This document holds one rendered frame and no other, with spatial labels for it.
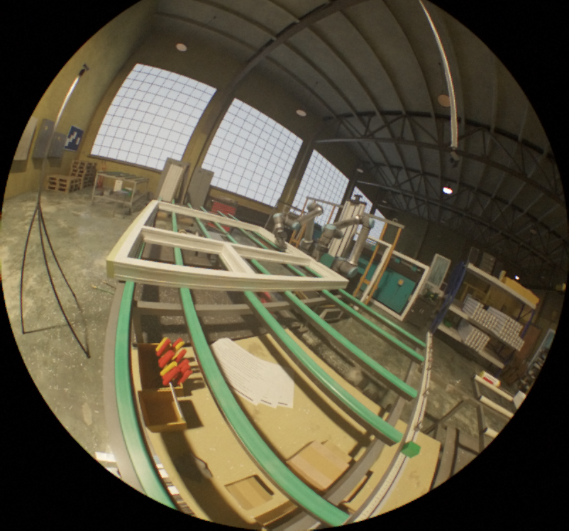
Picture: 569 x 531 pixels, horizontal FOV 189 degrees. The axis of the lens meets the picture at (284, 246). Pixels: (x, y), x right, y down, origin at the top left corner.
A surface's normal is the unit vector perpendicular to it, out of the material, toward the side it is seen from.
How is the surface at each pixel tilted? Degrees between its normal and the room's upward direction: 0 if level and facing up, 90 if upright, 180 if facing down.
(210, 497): 0
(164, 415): 0
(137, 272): 90
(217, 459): 0
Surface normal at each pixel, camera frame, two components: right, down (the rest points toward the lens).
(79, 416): 0.36, -0.92
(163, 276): 0.57, 0.36
